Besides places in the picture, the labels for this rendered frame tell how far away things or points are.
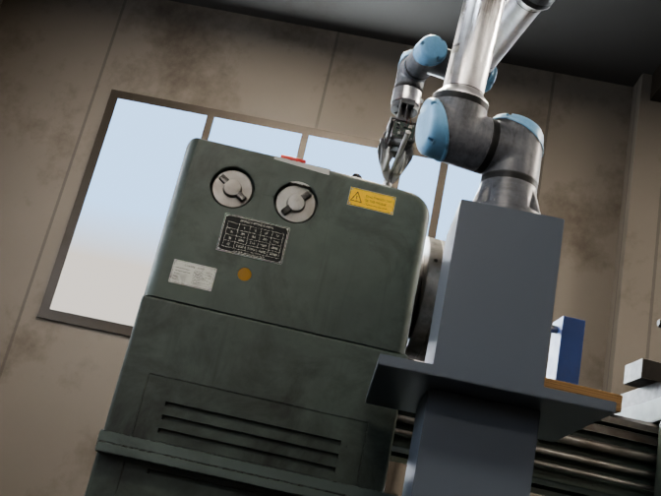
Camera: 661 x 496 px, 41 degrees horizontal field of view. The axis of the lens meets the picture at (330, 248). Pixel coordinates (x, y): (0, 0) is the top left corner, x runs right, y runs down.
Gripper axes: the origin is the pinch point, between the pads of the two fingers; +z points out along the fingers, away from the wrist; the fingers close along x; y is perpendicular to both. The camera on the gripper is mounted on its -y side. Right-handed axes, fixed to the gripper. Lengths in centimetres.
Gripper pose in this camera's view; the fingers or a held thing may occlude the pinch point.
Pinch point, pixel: (390, 179)
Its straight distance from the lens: 222.3
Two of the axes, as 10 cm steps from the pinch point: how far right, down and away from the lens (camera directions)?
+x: 9.7, 2.3, 0.5
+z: -2.0, 9.2, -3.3
